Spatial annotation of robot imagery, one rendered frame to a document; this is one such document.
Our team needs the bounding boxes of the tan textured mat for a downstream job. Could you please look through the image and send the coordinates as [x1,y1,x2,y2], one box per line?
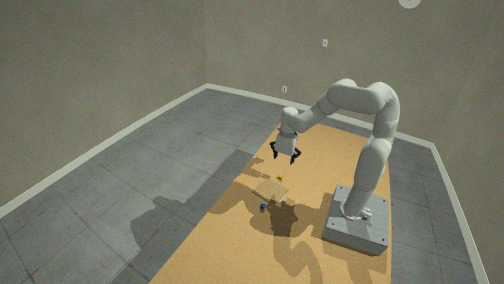
[252,178,289,205]

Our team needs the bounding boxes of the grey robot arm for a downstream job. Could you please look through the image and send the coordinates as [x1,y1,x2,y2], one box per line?
[277,79,400,221]

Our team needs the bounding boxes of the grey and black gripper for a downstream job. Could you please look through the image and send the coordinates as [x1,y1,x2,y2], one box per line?
[270,133,301,165]

